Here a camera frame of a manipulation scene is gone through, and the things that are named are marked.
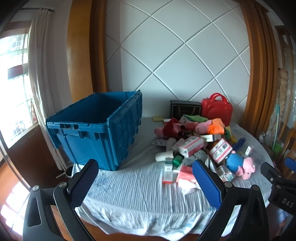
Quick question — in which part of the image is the wooden wall frame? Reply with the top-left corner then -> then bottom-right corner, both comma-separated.
240,0 -> 280,137
67,0 -> 109,102

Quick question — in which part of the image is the blue furry toy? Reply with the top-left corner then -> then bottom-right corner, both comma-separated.
232,137 -> 246,151

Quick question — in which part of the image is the narrow white green red box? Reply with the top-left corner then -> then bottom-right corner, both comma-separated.
162,157 -> 174,184

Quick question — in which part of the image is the pig plush with red dress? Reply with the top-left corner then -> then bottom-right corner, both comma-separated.
154,118 -> 185,137

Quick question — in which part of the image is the flat white box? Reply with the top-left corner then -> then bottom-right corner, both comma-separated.
201,134 -> 221,142

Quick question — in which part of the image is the red toy suitcase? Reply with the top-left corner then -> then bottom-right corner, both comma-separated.
201,93 -> 233,124

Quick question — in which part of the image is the pink and white medicine box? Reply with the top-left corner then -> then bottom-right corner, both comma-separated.
209,138 -> 233,164
178,136 -> 204,157

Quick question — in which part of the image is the pig plush with blue shirt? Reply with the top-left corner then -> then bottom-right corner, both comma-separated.
225,151 -> 256,180

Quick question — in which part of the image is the beige curtain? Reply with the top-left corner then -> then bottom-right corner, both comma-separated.
28,8 -> 70,172

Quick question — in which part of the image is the crumpled white tissue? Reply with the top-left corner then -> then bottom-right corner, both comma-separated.
178,179 -> 200,194

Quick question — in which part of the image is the white plastic bottle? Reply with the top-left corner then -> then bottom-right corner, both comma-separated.
155,150 -> 174,162

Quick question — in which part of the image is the pig plush with orange dress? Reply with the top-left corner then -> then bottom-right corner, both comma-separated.
194,118 -> 226,135

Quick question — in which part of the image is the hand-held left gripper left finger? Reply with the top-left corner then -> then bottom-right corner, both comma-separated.
23,159 -> 100,241

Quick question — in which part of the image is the blue plastic crate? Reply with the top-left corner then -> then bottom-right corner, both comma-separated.
46,90 -> 142,171

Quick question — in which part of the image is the pink tissue pack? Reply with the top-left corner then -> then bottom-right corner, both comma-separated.
176,165 -> 197,183

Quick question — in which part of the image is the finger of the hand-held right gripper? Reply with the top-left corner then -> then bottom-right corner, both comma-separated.
260,162 -> 284,184
285,158 -> 296,173

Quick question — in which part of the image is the yellow green plush toy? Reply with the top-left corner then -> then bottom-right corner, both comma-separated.
225,126 -> 238,142

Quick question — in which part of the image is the white striped tablecloth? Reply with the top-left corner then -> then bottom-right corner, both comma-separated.
72,116 -> 274,237

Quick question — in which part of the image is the window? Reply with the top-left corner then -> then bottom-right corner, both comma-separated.
0,35 -> 37,149

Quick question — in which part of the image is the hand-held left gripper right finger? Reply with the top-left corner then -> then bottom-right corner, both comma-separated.
192,159 -> 270,241

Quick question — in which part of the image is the red window sign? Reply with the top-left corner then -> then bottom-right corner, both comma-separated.
7,66 -> 23,79

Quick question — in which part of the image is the black gift box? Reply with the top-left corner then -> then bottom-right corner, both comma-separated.
170,100 -> 202,120

